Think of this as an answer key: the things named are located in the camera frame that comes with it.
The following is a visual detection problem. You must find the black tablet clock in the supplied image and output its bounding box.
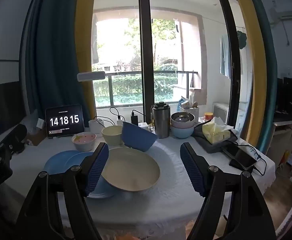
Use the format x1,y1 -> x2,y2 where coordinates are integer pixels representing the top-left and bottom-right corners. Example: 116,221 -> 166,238
45,104 -> 85,138

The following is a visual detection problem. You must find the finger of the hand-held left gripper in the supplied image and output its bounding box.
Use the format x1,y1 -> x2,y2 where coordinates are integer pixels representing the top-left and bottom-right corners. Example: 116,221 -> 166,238
0,124 -> 28,155

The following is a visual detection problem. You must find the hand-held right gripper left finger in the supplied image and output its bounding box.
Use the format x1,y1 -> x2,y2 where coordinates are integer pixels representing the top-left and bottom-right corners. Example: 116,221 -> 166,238
15,142 -> 110,240

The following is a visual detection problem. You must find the black charger cable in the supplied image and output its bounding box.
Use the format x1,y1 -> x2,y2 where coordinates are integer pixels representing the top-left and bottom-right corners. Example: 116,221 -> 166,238
132,109 -> 152,120
110,107 -> 122,120

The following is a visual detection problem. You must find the teal curtain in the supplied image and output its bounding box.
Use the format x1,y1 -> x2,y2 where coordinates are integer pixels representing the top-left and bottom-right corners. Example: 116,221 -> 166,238
243,0 -> 279,153
25,0 -> 87,136

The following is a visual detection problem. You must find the grey fabric bag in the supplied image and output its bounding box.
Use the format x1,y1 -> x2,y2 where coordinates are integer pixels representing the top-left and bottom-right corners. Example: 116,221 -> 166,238
193,122 -> 238,154

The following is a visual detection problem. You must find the yellow curtain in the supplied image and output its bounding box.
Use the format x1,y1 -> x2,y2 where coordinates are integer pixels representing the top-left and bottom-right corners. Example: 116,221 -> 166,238
72,0 -> 98,136
227,0 -> 267,143

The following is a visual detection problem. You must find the light wooden side desk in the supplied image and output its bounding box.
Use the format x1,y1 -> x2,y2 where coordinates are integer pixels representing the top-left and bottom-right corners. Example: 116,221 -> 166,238
266,119 -> 292,163

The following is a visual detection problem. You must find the black round object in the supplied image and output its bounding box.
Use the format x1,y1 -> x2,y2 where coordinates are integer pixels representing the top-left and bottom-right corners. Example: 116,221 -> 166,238
14,142 -> 26,154

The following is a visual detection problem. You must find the dark green hanging cloth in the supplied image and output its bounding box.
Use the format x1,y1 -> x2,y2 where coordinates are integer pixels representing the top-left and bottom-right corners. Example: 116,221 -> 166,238
236,31 -> 247,50

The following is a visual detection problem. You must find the yellow tissue pack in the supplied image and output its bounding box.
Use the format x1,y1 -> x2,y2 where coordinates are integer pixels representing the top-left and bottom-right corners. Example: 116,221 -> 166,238
202,117 -> 234,144

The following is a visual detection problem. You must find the plain pink bowl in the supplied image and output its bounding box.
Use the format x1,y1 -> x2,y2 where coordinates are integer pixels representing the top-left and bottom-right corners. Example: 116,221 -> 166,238
170,114 -> 195,129

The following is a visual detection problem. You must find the light blue hanging towel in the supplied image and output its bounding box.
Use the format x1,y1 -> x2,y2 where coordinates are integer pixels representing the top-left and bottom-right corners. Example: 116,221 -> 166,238
219,34 -> 233,79

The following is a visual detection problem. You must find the dark blue bowl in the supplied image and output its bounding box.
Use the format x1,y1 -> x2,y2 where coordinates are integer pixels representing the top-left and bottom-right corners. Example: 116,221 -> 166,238
122,121 -> 158,152

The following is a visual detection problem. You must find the white air purifier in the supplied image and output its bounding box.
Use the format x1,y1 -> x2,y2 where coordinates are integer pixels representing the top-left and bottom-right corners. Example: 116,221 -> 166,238
213,102 -> 230,121

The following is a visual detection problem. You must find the clear plastic bag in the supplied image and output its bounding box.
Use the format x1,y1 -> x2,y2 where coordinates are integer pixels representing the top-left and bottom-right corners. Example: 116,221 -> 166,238
26,116 -> 47,136

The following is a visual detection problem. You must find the black sliding door frame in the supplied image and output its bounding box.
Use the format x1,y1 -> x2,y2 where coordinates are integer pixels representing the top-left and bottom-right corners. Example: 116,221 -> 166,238
138,0 -> 156,126

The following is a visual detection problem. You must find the white plastic basket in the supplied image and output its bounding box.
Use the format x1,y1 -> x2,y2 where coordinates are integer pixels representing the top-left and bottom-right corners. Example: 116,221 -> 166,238
179,106 -> 200,118

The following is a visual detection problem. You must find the cream plate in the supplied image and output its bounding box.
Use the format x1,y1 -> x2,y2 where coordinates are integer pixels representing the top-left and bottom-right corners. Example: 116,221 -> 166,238
101,147 -> 160,192

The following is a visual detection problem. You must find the pink strawberry print bowl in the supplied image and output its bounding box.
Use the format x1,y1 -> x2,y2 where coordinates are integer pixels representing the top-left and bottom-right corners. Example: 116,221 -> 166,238
71,132 -> 97,152

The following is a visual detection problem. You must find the blue and white packet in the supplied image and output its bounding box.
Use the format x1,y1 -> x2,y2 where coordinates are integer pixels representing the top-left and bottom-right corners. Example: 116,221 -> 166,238
178,96 -> 190,110

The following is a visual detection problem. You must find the black lamp cable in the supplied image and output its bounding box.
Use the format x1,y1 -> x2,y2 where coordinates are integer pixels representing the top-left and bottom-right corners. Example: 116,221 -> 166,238
94,116 -> 117,127

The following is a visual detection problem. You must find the cream bowl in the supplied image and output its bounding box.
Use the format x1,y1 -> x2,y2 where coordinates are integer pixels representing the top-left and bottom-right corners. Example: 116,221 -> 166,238
101,126 -> 124,146

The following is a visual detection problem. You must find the pale blue plate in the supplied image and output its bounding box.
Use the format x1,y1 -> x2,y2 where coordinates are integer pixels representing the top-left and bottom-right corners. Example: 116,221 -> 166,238
66,152 -> 116,198

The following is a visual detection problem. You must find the black balcony railing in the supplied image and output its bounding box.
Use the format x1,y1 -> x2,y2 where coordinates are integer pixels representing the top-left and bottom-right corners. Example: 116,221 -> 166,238
93,70 -> 199,106

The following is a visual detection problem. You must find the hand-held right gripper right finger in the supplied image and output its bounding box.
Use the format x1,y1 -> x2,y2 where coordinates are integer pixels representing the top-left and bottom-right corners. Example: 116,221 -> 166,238
180,142 -> 277,240

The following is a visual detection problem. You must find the black smartphone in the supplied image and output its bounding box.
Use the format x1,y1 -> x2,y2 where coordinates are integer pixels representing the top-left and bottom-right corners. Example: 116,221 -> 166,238
222,144 -> 257,173

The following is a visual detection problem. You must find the brown cardboard box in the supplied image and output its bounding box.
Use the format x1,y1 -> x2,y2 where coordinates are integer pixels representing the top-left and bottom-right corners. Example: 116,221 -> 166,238
27,133 -> 47,146

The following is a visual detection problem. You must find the light blue bowl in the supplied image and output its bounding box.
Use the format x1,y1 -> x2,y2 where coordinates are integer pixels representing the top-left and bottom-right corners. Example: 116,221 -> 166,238
171,124 -> 194,139

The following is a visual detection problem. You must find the steel tumbler with black lid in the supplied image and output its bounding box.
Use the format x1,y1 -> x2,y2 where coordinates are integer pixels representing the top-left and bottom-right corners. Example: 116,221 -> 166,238
151,102 -> 171,139

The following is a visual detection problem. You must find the black monitor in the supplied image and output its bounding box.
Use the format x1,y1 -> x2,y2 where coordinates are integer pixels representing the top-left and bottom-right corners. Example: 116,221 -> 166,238
276,77 -> 292,121

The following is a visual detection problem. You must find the white lamp head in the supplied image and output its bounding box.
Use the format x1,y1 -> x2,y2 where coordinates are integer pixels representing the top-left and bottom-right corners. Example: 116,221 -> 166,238
77,71 -> 106,82

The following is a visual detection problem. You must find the black phone cable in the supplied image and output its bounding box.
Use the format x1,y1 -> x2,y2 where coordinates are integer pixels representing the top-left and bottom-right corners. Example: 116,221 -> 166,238
232,140 -> 267,176

